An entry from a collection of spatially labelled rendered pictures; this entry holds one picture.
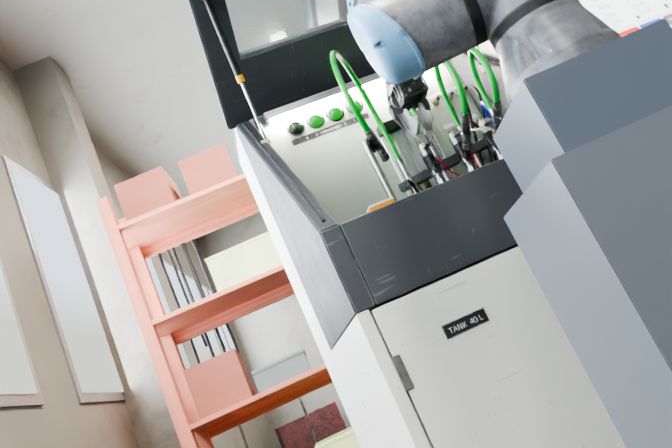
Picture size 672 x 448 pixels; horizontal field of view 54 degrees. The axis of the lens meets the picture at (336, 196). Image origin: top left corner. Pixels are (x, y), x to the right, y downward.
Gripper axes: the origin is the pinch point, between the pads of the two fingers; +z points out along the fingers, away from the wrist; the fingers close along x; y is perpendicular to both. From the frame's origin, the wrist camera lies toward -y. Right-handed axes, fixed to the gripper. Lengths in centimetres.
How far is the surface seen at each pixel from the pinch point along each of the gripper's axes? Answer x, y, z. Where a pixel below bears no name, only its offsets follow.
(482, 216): -5.9, 22.3, 25.0
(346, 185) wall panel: -13.8, -31.7, -6.1
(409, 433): -35, 22, 53
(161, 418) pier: -115, -284, 11
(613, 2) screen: 68, -7, -19
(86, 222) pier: -119, -284, -122
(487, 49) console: 35.0, -17.9, -23.5
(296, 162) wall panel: -23.7, -31.7, -17.4
